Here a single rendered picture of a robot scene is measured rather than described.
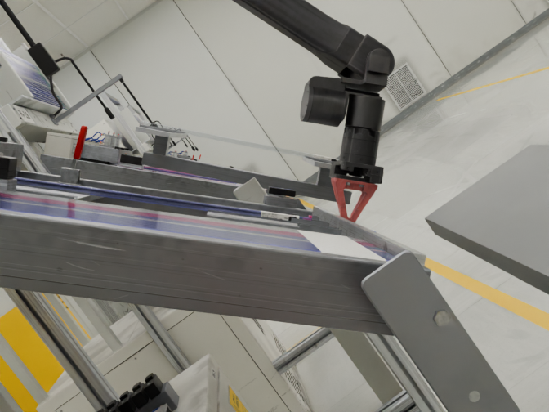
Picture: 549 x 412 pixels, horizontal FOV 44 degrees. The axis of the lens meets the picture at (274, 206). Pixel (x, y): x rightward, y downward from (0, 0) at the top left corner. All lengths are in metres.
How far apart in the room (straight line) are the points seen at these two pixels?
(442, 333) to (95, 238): 0.29
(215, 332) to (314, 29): 1.22
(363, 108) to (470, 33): 8.36
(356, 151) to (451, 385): 0.54
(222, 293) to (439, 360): 0.18
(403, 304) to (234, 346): 1.56
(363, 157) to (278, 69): 7.74
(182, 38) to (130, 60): 0.71
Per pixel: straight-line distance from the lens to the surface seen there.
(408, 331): 0.56
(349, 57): 1.06
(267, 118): 8.70
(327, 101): 1.04
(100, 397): 1.37
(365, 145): 1.05
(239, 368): 2.11
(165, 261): 0.58
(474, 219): 1.11
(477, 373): 0.59
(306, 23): 1.07
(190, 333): 2.09
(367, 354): 1.63
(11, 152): 1.21
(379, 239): 0.74
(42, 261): 0.59
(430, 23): 9.24
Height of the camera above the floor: 0.90
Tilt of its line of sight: 6 degrees down
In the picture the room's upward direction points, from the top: 35 degrees counter-clockwise
